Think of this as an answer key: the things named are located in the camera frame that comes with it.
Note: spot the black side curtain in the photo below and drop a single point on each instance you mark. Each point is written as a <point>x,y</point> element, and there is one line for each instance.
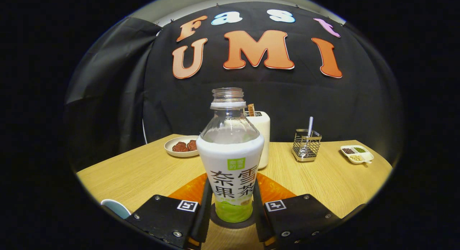
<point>388,113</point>
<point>107,99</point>

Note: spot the red food piece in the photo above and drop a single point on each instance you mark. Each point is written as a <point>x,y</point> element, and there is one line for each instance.
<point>179,147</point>
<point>192,145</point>

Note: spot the metal spoon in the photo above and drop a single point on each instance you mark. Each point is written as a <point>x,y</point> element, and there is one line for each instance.
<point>310,124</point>

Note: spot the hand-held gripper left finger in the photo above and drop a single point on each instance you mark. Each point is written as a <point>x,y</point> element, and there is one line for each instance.
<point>165,217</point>

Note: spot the clear juice bottle white label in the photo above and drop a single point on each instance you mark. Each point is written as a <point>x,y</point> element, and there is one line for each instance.
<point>230,160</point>

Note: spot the white divided dish with beans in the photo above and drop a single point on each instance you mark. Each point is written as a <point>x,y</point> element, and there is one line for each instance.
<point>361,156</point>

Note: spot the white oval plate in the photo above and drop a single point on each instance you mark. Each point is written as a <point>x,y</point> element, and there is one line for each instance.
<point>170,149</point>

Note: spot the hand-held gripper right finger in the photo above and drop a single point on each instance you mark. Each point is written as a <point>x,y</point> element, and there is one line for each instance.
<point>302,217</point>

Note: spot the brown toast slice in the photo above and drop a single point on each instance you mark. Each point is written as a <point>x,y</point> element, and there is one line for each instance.
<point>251,110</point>

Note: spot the dark brown round coaster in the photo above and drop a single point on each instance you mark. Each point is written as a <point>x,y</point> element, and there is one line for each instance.
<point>230,225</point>

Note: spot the wooden table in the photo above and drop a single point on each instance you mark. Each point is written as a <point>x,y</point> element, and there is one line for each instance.
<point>323,181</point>

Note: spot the white toaster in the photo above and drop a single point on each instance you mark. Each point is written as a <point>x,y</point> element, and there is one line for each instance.
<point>265,135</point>

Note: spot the white cup blue inside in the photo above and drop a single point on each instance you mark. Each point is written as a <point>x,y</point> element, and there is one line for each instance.
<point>116,208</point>

